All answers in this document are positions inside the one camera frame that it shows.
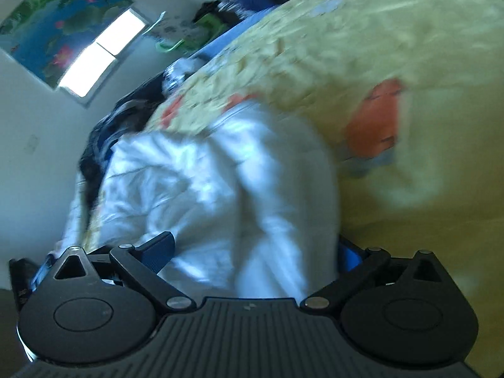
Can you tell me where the floral patterned pillow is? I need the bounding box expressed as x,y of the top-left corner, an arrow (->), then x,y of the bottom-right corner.
149,12 -> 197,43

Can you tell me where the lotus flower wall poster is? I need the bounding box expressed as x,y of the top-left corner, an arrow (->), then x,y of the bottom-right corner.
1,0 -> 133,89

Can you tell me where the black white plastic bag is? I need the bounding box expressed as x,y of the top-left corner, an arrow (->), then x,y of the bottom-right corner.
162,57 -> 208,97

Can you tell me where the white quilted down jacket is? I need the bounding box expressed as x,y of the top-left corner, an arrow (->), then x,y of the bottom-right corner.
83,100 -> 342,304

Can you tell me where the dark folded clothes stack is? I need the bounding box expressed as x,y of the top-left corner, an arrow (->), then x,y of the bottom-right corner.
78,72 -> 166,210

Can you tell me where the window with grey frame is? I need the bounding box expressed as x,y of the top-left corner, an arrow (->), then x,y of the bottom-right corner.
58,9 -> 148,104

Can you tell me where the yellow cartoon print bedspread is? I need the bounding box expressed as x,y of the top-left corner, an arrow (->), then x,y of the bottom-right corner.
62,0 -> 504,370

